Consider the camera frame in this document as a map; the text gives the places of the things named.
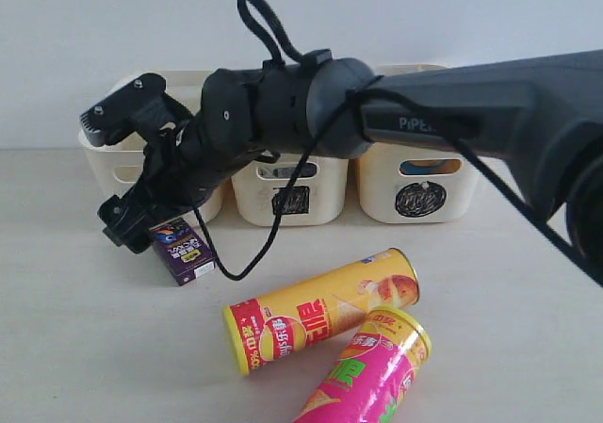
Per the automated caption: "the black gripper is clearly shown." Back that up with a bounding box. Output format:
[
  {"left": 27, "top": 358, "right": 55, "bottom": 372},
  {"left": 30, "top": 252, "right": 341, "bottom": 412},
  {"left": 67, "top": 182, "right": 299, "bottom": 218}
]
[{"left": 97, "top": 97, "right": 262, "bottom": 254}]

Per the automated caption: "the purple juice carton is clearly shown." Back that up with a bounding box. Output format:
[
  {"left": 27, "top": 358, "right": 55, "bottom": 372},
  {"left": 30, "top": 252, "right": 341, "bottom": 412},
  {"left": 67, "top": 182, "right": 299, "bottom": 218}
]
[{"left": 150, "top": 218, "right": 216, "bottom": 286}]

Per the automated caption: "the yellow chips can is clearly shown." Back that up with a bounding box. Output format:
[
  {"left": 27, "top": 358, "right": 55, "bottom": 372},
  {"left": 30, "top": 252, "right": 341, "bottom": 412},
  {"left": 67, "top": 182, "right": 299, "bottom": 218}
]
[{"left": 222, "top": 248, "right": 420, "bottom": 376}]

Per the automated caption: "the blue noodle bag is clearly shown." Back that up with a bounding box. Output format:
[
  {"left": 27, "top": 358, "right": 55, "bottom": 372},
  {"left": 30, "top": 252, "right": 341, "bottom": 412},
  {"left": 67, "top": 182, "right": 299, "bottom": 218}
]
[{"left": 399, "top": 159, "right": 448, "bottom": 175}]

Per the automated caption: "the pink chips can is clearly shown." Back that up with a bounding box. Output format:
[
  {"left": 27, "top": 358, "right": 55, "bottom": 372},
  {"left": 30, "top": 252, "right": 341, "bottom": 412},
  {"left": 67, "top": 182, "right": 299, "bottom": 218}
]
[{"left": 295, "top": 305, "right": 432, "bottom": 422}]

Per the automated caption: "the white blue milk carton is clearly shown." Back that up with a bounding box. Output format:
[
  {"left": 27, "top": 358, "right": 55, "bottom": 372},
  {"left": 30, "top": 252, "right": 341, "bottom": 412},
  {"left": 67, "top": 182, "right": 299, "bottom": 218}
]
[{"left": 257, "top": 164, "right": 317, "bottom": 180}]

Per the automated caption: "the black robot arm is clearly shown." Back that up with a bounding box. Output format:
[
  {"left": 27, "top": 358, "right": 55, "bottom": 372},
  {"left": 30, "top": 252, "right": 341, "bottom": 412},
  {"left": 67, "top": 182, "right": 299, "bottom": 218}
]
[{"left": 80, "top": 50, "right": 602, "bottom": 283}]

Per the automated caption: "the cream bin triangle mark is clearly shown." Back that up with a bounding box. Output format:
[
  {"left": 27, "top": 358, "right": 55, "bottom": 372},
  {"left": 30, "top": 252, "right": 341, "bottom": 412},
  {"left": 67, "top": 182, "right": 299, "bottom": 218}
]
[{"left": 78, "top": 70, "right": 226, "bottom": 229}]

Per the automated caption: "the cream bin square mark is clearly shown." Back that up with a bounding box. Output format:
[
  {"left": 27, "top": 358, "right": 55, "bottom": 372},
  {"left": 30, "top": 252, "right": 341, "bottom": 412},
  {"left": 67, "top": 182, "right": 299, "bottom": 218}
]
[{"left": 227, "top": 152, "right": 350, "bottom": 228}]

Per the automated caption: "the cream bin circle mark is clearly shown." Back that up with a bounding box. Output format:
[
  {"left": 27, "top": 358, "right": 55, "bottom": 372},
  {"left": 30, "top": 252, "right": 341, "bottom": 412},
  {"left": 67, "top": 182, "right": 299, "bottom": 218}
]
[{"left": 352, "top": 63, "right": 486, "bottom": 225}]

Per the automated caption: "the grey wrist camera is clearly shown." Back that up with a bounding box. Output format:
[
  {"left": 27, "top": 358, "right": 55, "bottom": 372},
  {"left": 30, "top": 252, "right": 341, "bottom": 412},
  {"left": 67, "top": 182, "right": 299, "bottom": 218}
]
[{"left": 79, "top": 73, "right": 171, "bottom": 147}]

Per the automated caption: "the black cable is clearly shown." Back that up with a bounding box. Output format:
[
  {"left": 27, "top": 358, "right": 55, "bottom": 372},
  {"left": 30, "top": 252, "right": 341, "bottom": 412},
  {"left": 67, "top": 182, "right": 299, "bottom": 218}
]
[{"left": 190, "top": 0, "right": 603, "bottom": 283}]

